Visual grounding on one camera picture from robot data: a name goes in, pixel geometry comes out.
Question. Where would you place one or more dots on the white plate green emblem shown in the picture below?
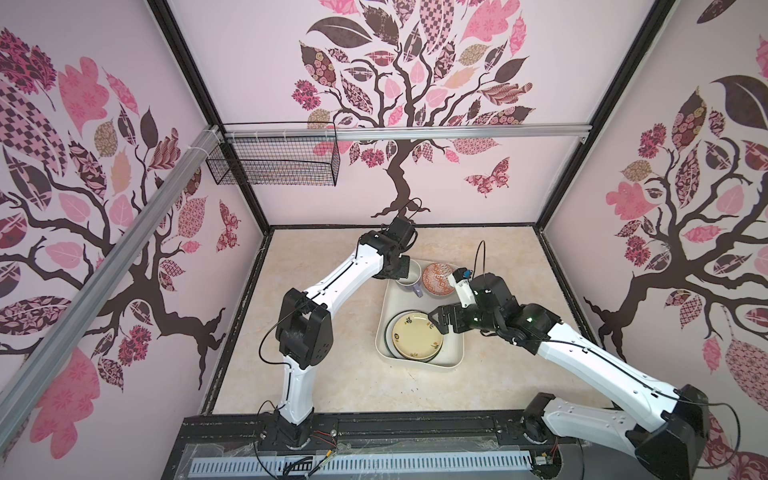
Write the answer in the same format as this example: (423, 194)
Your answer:
(389, 336)

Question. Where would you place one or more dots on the cream plate black calligraphy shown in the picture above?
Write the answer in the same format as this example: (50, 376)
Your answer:
(417, 336)

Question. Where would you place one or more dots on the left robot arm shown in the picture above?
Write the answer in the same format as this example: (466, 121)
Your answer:
(304, 329)

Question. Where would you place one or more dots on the orange patterned bowl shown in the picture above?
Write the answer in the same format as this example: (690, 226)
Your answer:
(436, 279)

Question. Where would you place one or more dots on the white slotted cable duct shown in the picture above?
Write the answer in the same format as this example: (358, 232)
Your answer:
(356, 465)

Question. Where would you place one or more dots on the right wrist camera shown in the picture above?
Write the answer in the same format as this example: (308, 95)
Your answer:
(459, 279)

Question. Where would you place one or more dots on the aluminium frame rail left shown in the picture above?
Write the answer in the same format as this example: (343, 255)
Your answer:
(25, 388)

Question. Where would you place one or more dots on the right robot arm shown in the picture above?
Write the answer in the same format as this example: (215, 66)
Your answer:
(664, 428)

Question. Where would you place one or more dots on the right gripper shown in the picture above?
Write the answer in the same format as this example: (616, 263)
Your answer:
(454, 312)

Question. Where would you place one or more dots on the aluminium frame rail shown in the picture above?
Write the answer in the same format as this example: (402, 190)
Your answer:
(415, 133)
(25, 388)

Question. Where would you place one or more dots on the aluminium frame rail back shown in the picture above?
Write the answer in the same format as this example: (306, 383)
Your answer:
(415, 133)

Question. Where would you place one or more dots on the black wire basket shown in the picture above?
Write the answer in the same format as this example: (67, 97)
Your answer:
(291, 153)

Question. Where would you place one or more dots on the lavender ceramic mug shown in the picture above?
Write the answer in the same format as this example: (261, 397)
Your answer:
(412, 282)

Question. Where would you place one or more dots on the white plastic bin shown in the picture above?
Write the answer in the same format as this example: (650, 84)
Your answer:
(398, 302)

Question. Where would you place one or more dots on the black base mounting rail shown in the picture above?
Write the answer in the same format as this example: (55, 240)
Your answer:
(400, 432)

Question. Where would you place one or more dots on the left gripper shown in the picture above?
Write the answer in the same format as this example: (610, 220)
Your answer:
(401, 272)

